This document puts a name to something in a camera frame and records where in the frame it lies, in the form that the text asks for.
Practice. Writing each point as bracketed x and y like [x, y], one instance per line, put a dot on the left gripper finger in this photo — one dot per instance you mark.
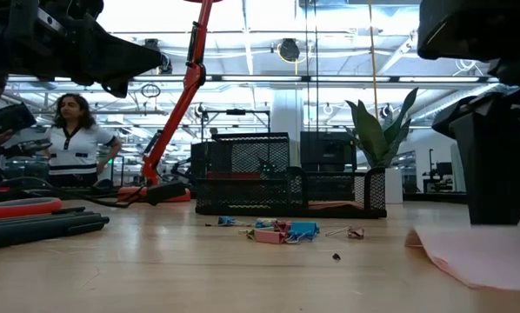
[116, 54]
[117, 89]

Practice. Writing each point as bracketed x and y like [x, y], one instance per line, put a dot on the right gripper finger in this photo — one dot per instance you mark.
[497, 165]
[447, 121]

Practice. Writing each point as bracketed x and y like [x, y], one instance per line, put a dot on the pink sticky note pad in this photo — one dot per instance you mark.
[334, 205]
[482, 256]

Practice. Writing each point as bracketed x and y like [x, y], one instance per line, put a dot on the black mesh desk organizer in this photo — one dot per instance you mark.
[242, 195]

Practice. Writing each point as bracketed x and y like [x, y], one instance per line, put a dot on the pale green cloth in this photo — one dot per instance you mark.
[457, 169]

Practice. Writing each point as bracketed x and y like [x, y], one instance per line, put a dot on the background desk with monitor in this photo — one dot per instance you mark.
[438, 174]

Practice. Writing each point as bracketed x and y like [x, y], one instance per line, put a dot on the snake plant in white pot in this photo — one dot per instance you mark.
[373, 135]

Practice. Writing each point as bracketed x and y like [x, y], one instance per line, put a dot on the red desk lamp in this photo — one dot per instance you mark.
[192, 78]

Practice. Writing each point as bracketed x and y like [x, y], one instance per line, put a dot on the black handheld device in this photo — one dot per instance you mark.
[8, 119]
[27, 147]

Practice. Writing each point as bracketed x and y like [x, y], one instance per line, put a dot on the black background machine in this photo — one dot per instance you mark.
[199, 161]

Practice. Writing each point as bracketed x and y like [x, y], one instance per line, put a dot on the black computer case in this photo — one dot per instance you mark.
[327, 150]

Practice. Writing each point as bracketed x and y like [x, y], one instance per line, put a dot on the blue binder clip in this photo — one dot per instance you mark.
[303, 229]
[225, 221]

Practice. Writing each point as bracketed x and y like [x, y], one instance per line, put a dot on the small black debris bit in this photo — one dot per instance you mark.
[336, 256]

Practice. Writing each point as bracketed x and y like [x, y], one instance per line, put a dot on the yellow binder clip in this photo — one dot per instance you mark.
[250, 235]

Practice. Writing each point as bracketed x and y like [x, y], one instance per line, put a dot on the teal binder clip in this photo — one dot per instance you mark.
[265, 223]

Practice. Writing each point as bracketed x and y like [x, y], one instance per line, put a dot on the black aluminium table frame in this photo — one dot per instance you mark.
[434, 197]

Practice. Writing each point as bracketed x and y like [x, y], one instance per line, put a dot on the black background workstation frame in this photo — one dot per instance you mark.
[118, 171]

